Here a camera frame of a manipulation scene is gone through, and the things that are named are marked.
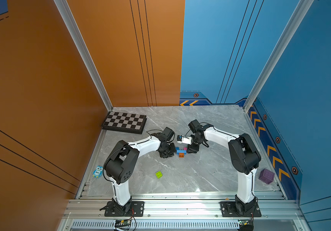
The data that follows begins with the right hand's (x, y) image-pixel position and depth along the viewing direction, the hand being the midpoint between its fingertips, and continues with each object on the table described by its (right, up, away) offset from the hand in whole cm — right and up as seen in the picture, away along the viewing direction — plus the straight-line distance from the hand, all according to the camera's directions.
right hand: (189, 146), depth 97 cm
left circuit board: (-37, -36, -25) cm, 57 cm away
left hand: (-10, -3, -5) cm, 11 cm away
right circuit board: (+25, -35, -26) cm, 50 cm away
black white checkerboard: (-47, +16, +9) cm, 51 cm away
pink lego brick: (-3, -1, -7) cm, 8 cm away
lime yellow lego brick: (-19, -15, -14) cm, 28 cm away
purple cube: (+41, -14, -18) cm, 47 cm away
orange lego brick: (-6, -5, -5) cm, 9 cm away
